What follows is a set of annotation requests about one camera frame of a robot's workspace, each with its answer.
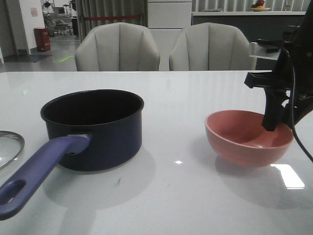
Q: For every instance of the grey curtain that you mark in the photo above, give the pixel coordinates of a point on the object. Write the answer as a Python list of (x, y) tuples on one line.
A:
[(99, 8)]

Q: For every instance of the left beige armchair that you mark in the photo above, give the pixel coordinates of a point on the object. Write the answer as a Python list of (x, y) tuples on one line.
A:
[(118, 47)]

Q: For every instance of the glass pot lid blue knob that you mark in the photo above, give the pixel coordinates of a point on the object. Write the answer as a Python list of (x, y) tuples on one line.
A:
[(11, 146)]

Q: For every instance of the red barrier belt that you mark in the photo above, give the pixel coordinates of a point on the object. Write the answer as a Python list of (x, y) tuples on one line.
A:
[(103, 18)]

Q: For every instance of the grey counter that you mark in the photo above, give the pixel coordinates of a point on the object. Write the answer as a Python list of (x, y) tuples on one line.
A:
[(254, 25)]

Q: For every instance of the beige armchair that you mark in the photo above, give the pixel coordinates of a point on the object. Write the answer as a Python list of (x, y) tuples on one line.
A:
[(211, 46), (118, 47)]

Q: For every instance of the red trash bin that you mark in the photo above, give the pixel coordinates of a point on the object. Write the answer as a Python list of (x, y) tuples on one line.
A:
[(42, 39)]

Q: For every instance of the dark blue saucepan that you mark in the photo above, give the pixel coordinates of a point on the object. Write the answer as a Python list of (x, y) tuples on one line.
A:
[(88, 131)]

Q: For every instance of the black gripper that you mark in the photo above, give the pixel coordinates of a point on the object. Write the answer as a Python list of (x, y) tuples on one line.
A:
[(275, 87)]

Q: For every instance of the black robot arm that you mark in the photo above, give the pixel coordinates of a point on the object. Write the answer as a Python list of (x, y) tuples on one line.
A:
[(296, 57)]

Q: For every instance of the white cabinet drawers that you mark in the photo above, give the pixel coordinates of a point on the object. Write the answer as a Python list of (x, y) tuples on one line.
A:
[(165, 20)]

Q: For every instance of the fruit plate on counter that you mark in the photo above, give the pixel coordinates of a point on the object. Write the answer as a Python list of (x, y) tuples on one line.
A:
[(259, 6)]

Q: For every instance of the pink bowl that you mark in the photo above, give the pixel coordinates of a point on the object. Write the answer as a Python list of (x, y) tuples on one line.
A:
[(239, 137)]

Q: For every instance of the right beige armchair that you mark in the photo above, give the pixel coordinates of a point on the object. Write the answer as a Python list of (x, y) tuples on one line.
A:
[(211, 46)]

